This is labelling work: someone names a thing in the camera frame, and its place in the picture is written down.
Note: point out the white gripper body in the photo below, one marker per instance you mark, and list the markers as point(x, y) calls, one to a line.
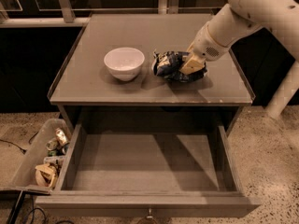
point(206, 48)

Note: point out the blue chip bag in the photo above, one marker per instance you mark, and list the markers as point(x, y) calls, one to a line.
point(167, 65)

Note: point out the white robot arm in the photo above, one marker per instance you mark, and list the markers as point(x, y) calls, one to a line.
point(241, 18)

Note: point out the open grey top drawer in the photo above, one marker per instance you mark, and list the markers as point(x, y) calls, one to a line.
point(115, 174)

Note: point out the crumpled tan paper bag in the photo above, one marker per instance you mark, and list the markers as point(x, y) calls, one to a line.
point(46, 175)

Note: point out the white ceramic bowl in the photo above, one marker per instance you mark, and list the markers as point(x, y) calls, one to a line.
point(124, 63)

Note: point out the grey cabinet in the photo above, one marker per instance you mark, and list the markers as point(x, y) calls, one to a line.
point(84, 80)

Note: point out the crushed can upper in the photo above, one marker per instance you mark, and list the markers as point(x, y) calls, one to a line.
point(61, 137)

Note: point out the green crushed can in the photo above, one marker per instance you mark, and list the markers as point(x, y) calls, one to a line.
point(52, 144)

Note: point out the white flat package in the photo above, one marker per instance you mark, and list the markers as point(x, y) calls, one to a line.
point(57, 160)

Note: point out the metal window rail frame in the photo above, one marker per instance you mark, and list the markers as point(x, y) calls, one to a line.
point(43, 13)

